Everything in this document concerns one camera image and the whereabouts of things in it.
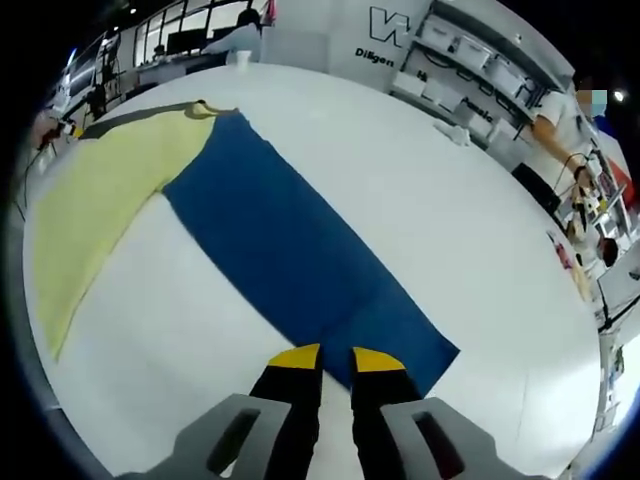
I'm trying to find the grey metal storage shelf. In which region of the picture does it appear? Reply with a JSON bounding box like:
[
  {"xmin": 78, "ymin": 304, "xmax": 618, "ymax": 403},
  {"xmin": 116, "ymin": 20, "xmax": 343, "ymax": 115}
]
[{"xmin": 389, "ymin": 0, "xmax": 577, "ymax": 152}]

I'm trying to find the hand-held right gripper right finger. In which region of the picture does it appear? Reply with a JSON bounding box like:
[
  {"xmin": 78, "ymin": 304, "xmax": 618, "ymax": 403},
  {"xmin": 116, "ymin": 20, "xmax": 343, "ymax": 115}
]
[{"xmin": 349, "ymin": 345, "xmax": 506, "ymax": 480}]

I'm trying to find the office desk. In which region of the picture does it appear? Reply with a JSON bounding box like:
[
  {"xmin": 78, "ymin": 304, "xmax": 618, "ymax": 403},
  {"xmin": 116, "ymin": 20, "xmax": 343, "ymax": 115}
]
[{"xmin": 133, "ymin": 49, "xmax": 227, "ymax": 87}]

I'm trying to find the row of white storage bins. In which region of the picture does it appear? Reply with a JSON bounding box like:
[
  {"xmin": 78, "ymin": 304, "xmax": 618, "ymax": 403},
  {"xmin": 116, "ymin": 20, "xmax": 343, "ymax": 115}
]
[{"xmin": 392, "ymin": 12, "xmax": 532, "ymax": 142}]

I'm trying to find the white laptop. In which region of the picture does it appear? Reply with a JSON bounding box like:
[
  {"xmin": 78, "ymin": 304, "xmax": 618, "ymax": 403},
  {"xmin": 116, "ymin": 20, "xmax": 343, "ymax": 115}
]
[{"xmin": 596, "ymin": 249, "xmax": 640, "ymax": 327}]

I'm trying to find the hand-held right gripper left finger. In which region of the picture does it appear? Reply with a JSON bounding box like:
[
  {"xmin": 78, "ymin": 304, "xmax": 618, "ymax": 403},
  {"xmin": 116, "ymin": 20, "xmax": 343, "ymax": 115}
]
[{"xmin": 169, "ymin": 342, "xmax": 324, "ymax": 480}]

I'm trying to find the coloured cloth pile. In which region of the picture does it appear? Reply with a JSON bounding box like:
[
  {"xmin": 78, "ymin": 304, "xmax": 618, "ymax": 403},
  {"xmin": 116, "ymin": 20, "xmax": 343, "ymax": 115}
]
[{"xmin": 546, "ymin": 228, "xmax": 590, "ymax": 302}]

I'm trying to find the black monitor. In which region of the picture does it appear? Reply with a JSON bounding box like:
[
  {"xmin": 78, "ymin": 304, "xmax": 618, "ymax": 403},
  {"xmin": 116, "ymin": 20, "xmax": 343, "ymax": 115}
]
[{"xmin": 166, "ymin": 29, "xmax": 209, "ymax": 57}]

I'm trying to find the crumpled white plastic wrap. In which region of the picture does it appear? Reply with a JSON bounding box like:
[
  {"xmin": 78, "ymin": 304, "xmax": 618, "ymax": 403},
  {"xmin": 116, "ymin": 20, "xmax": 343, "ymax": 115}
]
[{"xmin": 432, "ymin": 120, "xmax": 473, "ymax": 148}]

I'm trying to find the yellow blue grey garment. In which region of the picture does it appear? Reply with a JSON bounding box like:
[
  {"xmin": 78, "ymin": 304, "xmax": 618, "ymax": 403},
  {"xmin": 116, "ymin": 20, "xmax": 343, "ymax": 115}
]
[{"xmin": 33, "ymin": 98, "xmax": 462, "ymax": 400}]

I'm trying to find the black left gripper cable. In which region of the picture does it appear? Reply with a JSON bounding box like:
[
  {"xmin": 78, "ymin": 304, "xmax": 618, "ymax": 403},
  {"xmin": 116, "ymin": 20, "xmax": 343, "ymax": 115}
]
[{"xmin": 13, "ymin": 143, "xmax": 52, "ymax": 222}]

